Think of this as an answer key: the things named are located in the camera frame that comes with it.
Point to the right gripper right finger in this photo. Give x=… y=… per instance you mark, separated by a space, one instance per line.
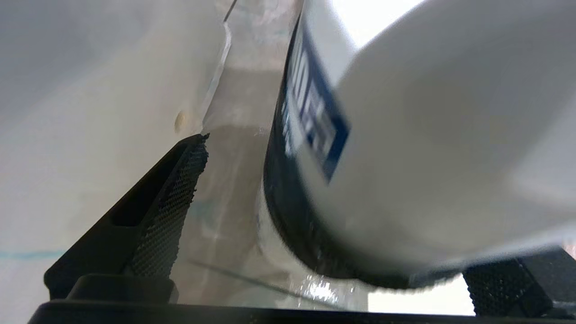
x=517 y=288

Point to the white toilet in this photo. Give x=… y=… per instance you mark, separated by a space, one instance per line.
x=99 y=112

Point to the white bottle with blue label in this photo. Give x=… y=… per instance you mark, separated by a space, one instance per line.
x=427 y=157

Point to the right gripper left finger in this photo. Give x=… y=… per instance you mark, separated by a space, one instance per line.
x=135 y=234

